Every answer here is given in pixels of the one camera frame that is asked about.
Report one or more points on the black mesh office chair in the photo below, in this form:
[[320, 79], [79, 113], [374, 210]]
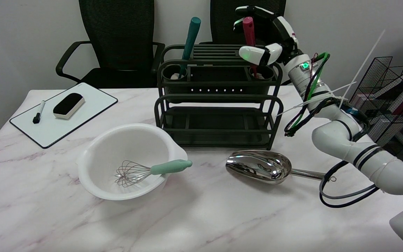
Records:
[[121, 35], [226, 21]]

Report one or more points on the shiny steel scoop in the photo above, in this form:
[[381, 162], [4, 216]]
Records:
[[257, 166]]

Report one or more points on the white zip tie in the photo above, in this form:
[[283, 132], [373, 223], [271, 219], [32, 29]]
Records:
[[313, 101], [362, 64]]

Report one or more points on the black and white eraser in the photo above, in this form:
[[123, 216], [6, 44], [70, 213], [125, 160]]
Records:
[[69, 105]]

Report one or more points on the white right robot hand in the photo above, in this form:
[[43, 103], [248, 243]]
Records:
[[289, 36]]

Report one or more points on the dark green dish rack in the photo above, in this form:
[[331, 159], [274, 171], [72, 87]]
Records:
[[219, 120]]

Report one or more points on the white mixing bowl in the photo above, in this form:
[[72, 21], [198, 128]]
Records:
[[117, 147]]

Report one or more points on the black whiteboard marker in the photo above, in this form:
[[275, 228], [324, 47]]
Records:
[[39, 112]]

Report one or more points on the pink sponge bottle brush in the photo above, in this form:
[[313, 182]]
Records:
[[248, 33]]

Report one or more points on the small whiteboard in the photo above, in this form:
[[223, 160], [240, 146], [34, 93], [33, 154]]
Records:
[[82, 112]]

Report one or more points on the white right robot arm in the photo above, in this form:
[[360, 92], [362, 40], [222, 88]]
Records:
[[338, 134]]

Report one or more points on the teal sponge bottle brush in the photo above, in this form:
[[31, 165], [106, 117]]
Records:
[[191, 36]]

